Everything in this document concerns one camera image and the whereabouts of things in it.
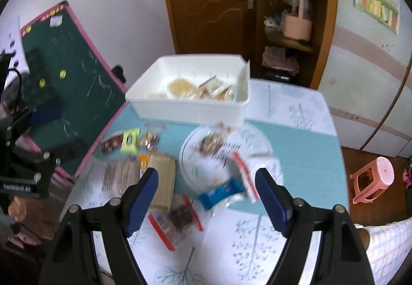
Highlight blue snack packet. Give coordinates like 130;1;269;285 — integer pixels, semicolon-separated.
197;178;247;210

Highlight orange white oats bar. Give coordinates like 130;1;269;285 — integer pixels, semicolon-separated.
138;152;150;177

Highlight brown paper snack pack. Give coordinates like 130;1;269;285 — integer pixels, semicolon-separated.
148;152;176;212

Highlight clear cracker stack pack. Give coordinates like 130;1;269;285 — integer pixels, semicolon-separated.
102;157;140;196

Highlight red-edged dark snack bag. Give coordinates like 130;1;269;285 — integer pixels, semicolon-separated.
148;194;205;252

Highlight green wrapped snack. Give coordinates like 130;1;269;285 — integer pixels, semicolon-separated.
120;128;140;155

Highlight clear nut snack bag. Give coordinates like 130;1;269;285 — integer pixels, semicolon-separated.
138;123;166;151

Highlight red-edged clear snack bag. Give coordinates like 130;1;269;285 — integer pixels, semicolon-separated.
231;152;284;203

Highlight red brown snack packet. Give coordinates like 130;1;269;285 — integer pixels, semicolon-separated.
101;132;124;154

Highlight clear nut bag on plate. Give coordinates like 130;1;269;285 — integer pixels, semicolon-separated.
195;123;233;156

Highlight black chalkboard knob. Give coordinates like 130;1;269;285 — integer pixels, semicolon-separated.
111;65;126;83

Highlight pink plastic stool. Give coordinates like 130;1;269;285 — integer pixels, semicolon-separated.
350;157;394;204

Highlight clear-wrapped yellow cracker pack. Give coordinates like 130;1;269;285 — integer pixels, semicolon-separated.
168;78;197;98

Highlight white plastic storage bin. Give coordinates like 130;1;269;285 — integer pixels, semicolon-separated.
125;54;250;127

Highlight clear-wrapped biscuit pack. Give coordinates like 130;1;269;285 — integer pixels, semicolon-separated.
193;76;234;102

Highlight folded pink cloths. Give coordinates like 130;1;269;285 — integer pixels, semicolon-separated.
262;47;299;74

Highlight brown wooden door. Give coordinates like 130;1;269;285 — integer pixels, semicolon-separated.
166;0;256;61

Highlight wooden corner shelf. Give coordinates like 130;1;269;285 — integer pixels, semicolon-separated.
253;0;338;89

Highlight green chalkboard pink frame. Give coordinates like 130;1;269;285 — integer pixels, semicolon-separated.
21;1;126;176

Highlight pink handled basket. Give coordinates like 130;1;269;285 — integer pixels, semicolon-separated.
281;0;312;42

